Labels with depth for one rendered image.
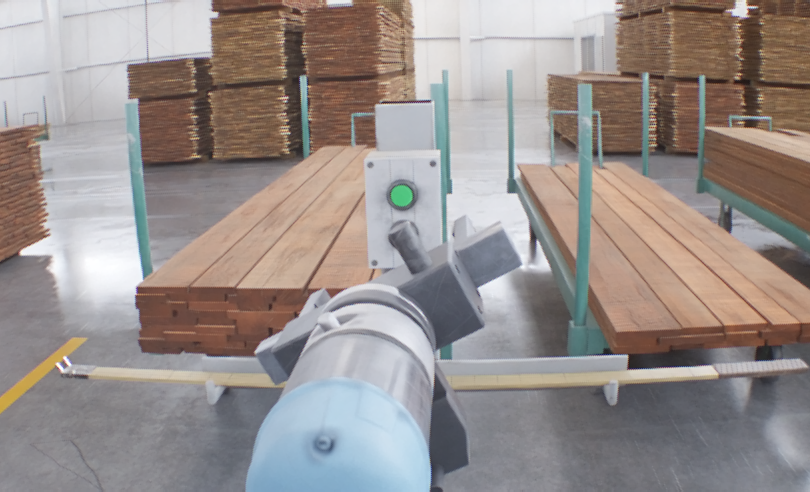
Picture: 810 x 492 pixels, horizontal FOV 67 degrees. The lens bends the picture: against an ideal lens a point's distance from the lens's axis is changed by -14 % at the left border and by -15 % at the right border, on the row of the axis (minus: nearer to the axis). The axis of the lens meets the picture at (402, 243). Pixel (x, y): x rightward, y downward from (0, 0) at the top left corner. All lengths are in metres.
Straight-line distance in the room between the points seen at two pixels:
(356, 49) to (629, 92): 3.83
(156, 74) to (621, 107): 6.68
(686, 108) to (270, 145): 5.96
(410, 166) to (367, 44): 8.99
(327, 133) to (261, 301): 7.63
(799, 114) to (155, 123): 9.66
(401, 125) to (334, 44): 9.06
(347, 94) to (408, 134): 9.05
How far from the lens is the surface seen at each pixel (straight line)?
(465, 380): 0.78
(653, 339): 2.33
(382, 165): 0.68
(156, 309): 2.41
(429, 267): 0.43
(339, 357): 0.33
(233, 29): 10.14
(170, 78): 10.44
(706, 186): 5.82
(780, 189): 4.64
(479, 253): 0.47
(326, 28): 9.82
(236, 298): 2.29
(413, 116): 0.73
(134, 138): 2.59
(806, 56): 11.00
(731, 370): 0.84
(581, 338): 2.54
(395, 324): 0.38
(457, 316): 0.43
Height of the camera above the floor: 1.35
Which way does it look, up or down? 15 degrees down
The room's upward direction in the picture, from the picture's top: 2 degrees counter-clockwise
